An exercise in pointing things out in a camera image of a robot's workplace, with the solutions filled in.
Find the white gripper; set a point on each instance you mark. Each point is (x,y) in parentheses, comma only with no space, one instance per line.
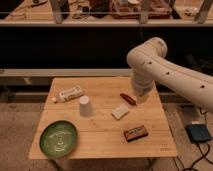
(141,90)

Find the white sponge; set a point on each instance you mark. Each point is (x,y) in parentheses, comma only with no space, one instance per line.
(120,111)

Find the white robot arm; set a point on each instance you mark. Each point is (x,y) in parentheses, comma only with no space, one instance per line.
(148,65)

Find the green ceramic bowl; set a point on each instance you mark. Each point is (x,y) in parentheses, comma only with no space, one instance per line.
(58,139)

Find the dark red oblong object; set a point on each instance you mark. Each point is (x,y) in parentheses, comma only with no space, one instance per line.
(128,99)

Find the wooden folding table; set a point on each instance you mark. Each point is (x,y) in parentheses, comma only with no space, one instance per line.
(100,135)

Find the orange black box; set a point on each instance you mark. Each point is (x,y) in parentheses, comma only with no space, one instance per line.
(135,133)

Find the white paper cup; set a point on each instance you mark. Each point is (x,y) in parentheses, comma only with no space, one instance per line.
(85,106)

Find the red tray on shelf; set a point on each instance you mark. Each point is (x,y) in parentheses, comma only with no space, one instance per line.
(132,9)

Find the white plastic bottle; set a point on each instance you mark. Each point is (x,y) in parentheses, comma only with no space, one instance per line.
(68,94)

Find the long wooden shelf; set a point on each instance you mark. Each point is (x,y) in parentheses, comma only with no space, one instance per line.
(96,13)

